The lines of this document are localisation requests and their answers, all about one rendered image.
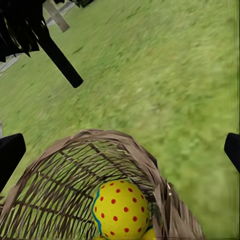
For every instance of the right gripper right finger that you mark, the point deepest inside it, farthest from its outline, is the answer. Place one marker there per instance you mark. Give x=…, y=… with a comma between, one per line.
x=232, y=149

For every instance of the wicker basket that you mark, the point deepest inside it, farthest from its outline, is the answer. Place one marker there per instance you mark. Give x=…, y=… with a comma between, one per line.
x=172, y=219

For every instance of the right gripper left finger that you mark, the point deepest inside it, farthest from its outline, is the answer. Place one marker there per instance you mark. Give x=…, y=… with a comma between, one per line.
x=12, y=150

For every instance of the tree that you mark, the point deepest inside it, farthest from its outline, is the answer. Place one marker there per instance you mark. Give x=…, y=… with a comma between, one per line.
x=23, y=27
x=55, y=14

